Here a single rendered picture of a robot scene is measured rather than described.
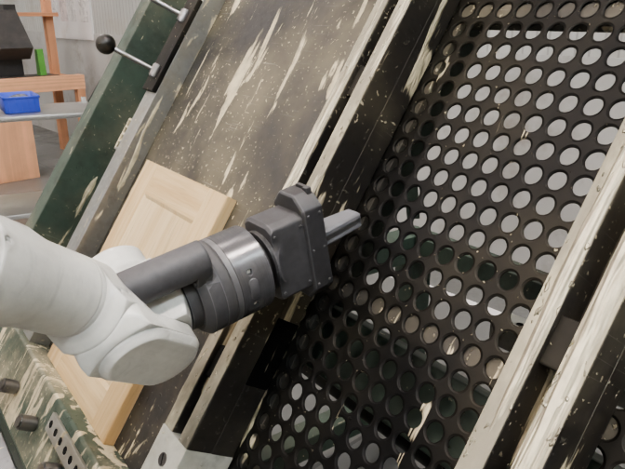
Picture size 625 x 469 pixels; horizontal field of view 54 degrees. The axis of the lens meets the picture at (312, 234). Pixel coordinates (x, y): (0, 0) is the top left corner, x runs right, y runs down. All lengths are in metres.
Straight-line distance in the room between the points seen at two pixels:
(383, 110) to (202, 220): 0.35
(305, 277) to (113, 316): 0.22
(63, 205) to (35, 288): 1.05
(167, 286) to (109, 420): 0.49
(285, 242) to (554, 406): 0.29
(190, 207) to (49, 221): 0.55
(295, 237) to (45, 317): 0.26
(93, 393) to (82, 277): 0.60
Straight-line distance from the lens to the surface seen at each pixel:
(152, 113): 1.25
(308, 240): 0.63
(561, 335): 0.49
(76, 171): 1.47
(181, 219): 1.01
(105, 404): 1.02
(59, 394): 1.12
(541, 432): 0.48
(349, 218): 0.67
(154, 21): 1.51
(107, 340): 0.50
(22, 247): 0.43
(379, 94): 0.74
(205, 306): 0.57
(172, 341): 0.53
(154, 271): 0.54
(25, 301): 0.44
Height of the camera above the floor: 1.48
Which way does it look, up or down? 19 degrees down
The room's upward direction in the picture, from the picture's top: straight up
